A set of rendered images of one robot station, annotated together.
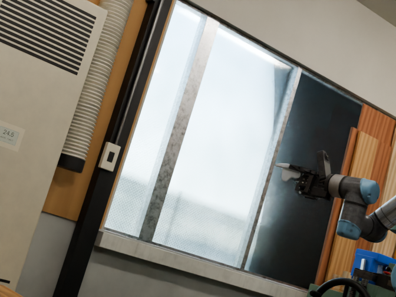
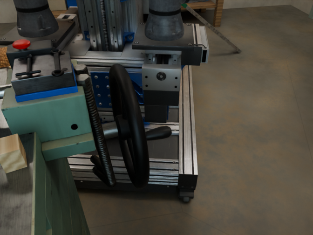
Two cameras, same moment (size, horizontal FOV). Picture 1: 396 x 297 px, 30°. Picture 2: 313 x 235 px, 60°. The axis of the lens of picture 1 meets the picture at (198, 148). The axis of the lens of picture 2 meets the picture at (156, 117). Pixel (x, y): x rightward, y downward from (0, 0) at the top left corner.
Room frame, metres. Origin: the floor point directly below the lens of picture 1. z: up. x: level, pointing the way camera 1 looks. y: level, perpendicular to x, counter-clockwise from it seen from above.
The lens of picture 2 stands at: (3.15, -0.42, 1.22)
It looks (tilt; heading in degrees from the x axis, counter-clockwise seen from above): 39 degrees down; 204
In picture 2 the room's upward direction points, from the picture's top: straight up
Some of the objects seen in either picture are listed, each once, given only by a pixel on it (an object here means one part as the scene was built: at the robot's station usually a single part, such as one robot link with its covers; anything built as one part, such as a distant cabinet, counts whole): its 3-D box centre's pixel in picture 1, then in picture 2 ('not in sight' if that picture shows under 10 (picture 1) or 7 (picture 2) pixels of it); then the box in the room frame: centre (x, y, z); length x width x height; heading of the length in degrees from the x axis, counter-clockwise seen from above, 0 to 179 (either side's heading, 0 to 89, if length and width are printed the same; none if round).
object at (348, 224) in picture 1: (353, 221); not in sight; (2.32, -0.54, 1.12); 0.11 x 0.08 x 0.11; 136
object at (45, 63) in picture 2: (374, 277); (41, 65); (2.84, -0.79, 0.99); 0.13 x 0.11 x 0.06; 43
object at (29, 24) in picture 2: not in sight; (35, 17); (2.39, -1.27, 0.87); 0.15 x 0.15 x 0.10
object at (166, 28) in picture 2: not in sight; (164, 20); (2.22, -0.81, 0.87); 0.15 x 0.15 x 0.10
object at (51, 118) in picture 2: (369, 296); (49, 100); (2.84, -0.79, 0.91); 0.15 x 0.14 x 0.09; 43
